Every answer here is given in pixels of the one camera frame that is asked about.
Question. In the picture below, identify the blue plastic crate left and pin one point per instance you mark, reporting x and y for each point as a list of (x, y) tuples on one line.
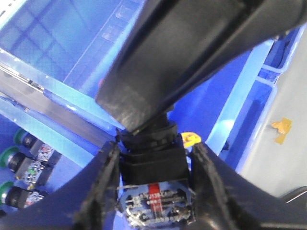
[(144, 172)]

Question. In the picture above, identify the yellow push button switch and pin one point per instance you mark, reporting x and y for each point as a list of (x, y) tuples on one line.
[(190, 139)]

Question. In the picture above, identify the blue plastic crate right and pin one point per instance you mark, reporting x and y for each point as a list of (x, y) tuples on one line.
[(67, 47)]

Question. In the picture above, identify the blue plastic crate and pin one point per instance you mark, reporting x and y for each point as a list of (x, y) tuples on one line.
[(67, 47), (144, 172)]

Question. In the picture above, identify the green push button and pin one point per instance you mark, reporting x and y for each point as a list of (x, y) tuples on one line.
[(17, 197), (32, 172)]

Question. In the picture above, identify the yellow tape scrap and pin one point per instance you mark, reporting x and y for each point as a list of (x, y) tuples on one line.
[(283, 127)]

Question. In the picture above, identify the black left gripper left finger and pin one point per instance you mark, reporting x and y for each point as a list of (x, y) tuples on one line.
[(223, 200)]

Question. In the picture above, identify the green push button switch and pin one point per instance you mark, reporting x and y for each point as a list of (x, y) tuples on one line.
[(40, 150)]

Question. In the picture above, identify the red push button switch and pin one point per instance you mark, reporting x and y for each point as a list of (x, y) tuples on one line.
[(155, 173)]

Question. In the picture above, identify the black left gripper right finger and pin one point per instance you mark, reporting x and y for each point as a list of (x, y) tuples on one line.
[(176, 45)]

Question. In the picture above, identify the metal divider bar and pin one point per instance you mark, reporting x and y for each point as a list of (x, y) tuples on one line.
[(31, 97)]

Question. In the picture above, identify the blue crate rear left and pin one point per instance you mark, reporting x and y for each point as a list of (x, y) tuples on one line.
[(281, 54)]

